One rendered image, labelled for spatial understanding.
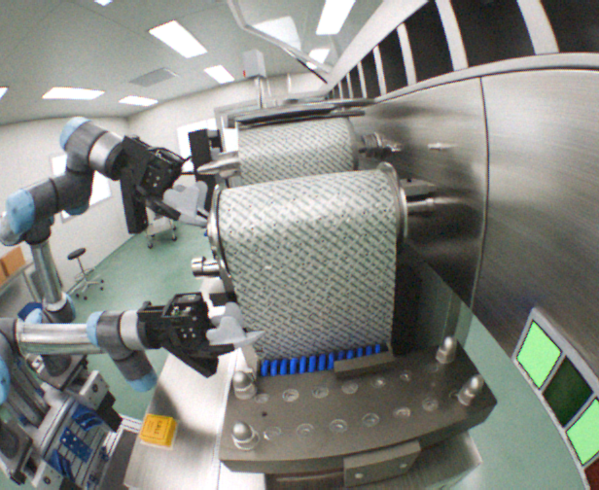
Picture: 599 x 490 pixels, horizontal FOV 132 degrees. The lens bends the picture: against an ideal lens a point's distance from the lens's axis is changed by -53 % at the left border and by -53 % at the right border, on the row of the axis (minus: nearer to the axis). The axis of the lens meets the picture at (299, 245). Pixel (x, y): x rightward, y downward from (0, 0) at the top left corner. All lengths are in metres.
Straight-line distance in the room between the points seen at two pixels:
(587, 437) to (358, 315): 0.39
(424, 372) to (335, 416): 0.15
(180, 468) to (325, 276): 0.45
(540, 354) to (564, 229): 0.12
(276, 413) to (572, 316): 0.38
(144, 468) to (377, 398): 0.46
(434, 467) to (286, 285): 0.41
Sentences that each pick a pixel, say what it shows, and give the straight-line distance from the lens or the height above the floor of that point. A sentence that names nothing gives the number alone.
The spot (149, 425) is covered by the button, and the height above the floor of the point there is 0.92.
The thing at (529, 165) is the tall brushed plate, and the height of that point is 1.35.
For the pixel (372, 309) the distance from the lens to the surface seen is 0.44.
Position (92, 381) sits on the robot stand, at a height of 0.77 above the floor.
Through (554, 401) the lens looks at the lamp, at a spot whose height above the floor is 1.17.
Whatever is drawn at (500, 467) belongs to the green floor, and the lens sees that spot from 1.61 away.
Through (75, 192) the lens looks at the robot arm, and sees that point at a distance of 0.57.
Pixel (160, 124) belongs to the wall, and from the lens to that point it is 6.58.
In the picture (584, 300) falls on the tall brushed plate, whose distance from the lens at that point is 0.26.
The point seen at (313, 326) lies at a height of 1.10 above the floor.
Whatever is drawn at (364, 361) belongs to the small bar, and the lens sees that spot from 0.44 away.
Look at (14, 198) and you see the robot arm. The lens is 0.53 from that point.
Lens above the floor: 1.37
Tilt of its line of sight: 22 degrees down
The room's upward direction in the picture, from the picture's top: 8 degrees counter-clockwise
